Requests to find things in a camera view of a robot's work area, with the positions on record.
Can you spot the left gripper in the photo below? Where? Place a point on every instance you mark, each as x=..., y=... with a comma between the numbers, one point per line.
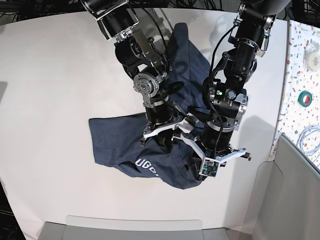
x=213, y=146

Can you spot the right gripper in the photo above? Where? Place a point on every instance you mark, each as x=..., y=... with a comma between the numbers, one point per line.
x=161, y=118

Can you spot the dark blue t-shirt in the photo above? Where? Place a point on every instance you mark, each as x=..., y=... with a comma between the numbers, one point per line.
x=115, y=140

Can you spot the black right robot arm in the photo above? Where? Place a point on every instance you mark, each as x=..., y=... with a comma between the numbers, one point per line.
x=147, y=67

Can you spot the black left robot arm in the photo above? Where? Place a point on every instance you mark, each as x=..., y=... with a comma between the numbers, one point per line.
x=223, y=90

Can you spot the grey panel at right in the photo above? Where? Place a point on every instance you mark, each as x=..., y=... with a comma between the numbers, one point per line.
x=285, y=201

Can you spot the grey panel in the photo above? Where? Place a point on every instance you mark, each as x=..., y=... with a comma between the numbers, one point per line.
x=89, y=228
x=285, y=201

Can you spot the terrazzo patterned side surface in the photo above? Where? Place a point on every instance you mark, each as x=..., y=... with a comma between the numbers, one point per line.
x=300, y=124

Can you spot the green tape roll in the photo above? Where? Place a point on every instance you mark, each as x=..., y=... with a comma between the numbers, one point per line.
x=305, y=98

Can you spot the grey panel at bottom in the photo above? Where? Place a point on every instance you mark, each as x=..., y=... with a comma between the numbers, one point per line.
x=89, y=228

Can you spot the clear tape dispenser roll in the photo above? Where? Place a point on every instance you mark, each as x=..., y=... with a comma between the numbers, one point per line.
x=311, y=57

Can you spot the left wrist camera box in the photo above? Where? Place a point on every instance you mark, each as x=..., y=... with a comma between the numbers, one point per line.
x=209, y=167

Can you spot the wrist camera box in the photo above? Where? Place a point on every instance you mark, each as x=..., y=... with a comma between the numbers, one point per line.
x=187, y=124
x=209, y=167

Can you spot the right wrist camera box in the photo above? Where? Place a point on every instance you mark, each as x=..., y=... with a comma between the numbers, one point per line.
x=187, y=124

